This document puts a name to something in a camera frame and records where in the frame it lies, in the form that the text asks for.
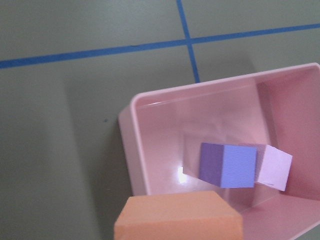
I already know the orange foam block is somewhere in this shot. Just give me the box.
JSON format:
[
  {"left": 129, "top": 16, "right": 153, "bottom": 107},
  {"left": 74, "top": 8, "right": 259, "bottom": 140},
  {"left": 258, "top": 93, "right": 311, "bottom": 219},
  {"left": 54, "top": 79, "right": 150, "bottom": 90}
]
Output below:
[{"left": 113, "top": 191, "right": 244, "bottom": 240}]

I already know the pink plastic bin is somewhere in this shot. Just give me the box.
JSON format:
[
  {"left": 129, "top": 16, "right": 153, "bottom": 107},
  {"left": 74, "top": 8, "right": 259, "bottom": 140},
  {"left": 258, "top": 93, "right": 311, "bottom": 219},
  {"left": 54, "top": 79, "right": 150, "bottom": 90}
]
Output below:
[{"left": 118, "top": 63, "right": 320, "bottom": 240}]

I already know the pink foam block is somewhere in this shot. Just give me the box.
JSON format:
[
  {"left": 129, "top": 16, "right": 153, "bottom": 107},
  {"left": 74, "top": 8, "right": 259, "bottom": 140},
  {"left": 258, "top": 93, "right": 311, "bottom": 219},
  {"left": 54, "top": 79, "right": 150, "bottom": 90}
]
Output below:
[{"left": 253, "top": 144, "right": 293, "bottom": 192}]

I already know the purple foam block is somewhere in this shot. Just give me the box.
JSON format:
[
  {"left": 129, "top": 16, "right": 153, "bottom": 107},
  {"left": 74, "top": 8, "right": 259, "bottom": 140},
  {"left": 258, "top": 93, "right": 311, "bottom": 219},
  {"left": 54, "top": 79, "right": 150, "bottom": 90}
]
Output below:
[{"left": 198, "top": 142, "right": 257, "bottom": 189}]

